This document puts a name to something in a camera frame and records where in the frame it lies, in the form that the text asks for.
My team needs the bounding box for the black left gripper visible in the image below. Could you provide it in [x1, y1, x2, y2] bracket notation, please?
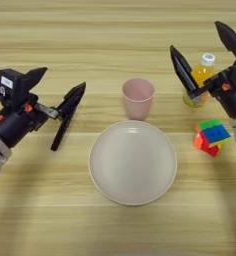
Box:
[0, 66, 87, 152]

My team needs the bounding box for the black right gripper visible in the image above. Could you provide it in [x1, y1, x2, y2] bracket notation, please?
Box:
[169, 20, 236, 120]

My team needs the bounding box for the pink plastic cup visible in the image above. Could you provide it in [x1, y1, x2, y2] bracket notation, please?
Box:
[121, 77, 156, 122]

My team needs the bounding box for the pale pink round plate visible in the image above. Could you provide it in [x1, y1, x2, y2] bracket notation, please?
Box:
[88, 119, 178, 207]

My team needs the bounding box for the orange juice bottle white cap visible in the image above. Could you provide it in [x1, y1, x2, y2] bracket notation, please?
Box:
[182, 52, 218, 109]

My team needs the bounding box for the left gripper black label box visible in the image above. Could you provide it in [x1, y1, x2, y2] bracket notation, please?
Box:
[0, 68, 31, 108]

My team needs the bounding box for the multicoloured twisted puzzle cube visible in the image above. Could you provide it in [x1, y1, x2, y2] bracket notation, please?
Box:
[193, 118, 233, 158]

